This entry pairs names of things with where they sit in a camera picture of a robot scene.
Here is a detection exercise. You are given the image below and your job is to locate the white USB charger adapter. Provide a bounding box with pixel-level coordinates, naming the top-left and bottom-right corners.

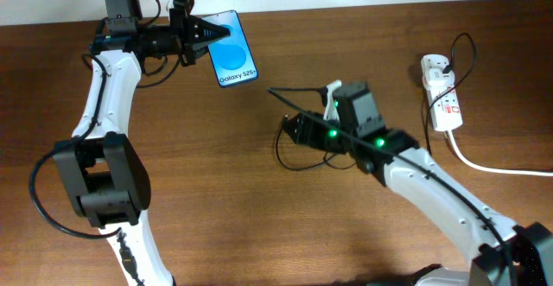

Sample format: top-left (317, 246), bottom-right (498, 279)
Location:
top-left (423, 68), bottom-right (455, 90)

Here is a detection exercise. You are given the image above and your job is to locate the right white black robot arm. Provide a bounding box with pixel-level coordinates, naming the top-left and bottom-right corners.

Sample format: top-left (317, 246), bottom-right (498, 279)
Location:
top-left (281, 82), bottom-right (552, 285)

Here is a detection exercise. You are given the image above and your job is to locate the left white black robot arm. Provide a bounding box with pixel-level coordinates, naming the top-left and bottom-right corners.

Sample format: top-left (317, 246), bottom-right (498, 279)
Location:
top-left (54, 0), bottom-right (230, 285)

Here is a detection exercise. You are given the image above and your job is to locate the blue Galaxy smartphone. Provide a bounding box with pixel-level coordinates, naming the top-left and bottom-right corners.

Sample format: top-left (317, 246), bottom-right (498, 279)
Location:
top-left (203, 10), bottom-right (258, 88)

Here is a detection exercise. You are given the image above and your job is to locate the black USB charging cable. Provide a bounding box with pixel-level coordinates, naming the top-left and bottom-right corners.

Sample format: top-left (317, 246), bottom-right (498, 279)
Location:
top-left (275, 32), bottom-right (478, 172)

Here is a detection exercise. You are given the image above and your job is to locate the white power strip cord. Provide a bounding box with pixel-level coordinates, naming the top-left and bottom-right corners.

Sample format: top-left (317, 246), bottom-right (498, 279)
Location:
top-left (443, 130), bottom-right (553, 178)

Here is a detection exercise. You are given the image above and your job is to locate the white power strip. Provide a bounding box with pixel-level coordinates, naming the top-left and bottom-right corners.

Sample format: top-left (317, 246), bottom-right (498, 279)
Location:
top-left (421, 54), bottom-right (462, 132)

